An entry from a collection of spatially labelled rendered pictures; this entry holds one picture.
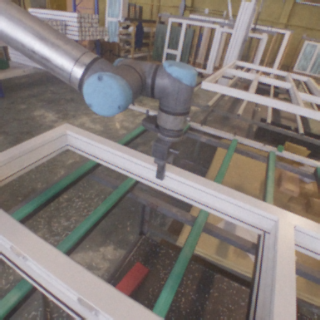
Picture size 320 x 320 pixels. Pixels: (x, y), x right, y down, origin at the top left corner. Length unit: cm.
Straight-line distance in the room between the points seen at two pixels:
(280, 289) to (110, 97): 52
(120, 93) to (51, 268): 36
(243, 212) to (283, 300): 26
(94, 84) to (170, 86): 19
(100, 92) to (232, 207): 49
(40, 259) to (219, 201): 49
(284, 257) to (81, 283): 45
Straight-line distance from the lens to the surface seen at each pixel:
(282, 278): 56
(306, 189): 157
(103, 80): 43
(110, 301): 45
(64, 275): 48
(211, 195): 67
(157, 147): 60
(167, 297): 66
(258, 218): 69
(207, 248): 104
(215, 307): 99
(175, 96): 55
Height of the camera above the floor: 147
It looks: 35 degrees down
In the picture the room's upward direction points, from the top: 9 degrees clockwise
